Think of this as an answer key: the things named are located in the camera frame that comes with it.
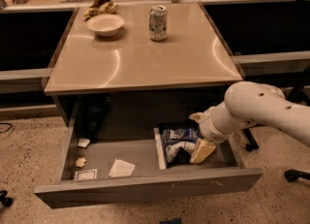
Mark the black caster at left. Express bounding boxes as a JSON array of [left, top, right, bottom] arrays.
[[0, 190, 13, 207]]

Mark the white square card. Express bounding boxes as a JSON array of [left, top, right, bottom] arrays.
[[75, 169, 98, 180]]

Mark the grey counter cabinet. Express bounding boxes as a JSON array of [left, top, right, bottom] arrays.
[[41, 1, 246, 129]]

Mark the blue chip bag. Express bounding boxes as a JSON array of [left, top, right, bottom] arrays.
[[162, 128, 205, 167]]

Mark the white bowl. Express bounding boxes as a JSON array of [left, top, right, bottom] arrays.
[[86, 14, 125, 37]]

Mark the crushed soda can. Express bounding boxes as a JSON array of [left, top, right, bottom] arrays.
[[149, 5, 168, 41]]

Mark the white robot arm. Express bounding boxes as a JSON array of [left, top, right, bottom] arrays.
[[189, 81, 310, 164]]

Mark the black table leg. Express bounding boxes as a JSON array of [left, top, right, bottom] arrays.
[[243, 128, 259, 152]]

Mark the black chair caster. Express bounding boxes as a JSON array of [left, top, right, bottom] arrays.
[[284, 170, 310, 182]]

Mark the white folded paper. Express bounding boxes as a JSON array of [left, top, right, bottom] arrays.
[[108, 159, 135, 177]]

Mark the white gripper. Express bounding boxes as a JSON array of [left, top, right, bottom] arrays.
[[189, 102, 246, 164]]

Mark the open grey drawer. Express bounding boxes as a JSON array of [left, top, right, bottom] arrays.
[[35, 101, 263, 208]]

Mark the small yellow scrap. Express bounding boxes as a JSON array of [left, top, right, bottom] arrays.
[[76, 158, 86, 168]]

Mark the small white paper scrap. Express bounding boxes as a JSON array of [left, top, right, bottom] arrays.
[[77, 138, 90, 148]]

